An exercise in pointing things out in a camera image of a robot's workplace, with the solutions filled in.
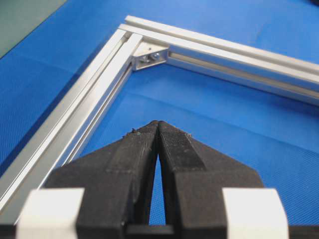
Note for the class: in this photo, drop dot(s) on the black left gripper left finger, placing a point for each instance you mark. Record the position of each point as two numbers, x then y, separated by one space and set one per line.
118 183

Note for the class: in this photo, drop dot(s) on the blue table mat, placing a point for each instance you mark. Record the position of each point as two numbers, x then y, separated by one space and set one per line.
279 137

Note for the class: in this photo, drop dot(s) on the aluminium extrusion frame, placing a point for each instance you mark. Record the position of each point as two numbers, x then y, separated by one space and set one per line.
138 44

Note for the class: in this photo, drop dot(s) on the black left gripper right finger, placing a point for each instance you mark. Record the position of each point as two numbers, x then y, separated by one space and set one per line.
193 175

